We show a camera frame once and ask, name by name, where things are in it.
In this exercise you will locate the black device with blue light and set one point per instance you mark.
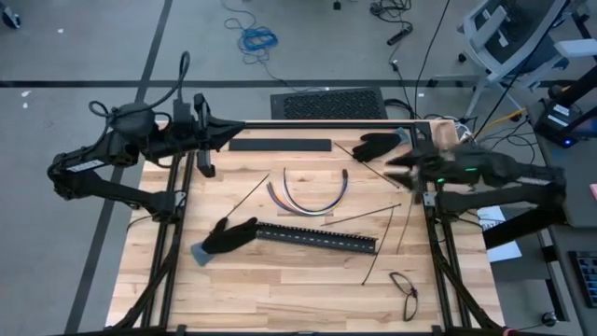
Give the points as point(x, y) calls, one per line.
point(555, 121)

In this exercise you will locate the grey office chair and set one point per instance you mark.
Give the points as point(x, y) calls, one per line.
point(513, 28)

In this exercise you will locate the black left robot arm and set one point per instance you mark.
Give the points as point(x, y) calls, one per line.
point(121, 193)

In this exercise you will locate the black power strip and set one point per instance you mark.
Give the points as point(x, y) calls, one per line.
point(399, 36)

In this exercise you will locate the pink item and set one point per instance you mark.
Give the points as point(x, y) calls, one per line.
point(593, 191)

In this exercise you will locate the black caster wheel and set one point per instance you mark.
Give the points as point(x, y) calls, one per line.
point(10, 18)

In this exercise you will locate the black round knob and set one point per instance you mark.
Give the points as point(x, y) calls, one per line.
point(549, 319)

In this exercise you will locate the black glove with grey cuff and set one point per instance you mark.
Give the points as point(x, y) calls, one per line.
point(375, 145)
point(228, 238)

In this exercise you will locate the small black floor item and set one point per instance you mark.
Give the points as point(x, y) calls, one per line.
point(337, 5)

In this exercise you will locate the black keyboard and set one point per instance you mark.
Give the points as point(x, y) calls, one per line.
point(587, 280)

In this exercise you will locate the white paper sheet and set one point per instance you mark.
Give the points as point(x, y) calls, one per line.
point(506, 252)

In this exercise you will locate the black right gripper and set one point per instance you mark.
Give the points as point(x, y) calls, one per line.
point(438, 168)

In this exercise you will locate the brown zip tie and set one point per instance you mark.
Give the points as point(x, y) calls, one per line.
point(404, 228)

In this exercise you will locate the black flat duct cover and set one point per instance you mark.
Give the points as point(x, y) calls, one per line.
point(280, 144)

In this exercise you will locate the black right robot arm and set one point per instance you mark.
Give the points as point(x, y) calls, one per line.
point(513, 198)

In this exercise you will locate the grey side desk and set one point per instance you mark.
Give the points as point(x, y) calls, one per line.
point(578, 186)

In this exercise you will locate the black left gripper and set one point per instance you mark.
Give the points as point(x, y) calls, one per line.
point(186, 130)

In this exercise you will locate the black stand pole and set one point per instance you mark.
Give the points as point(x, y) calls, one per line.
point(578, 84)

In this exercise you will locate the black eyeglasses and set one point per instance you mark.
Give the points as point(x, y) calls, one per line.
point(413, 293)

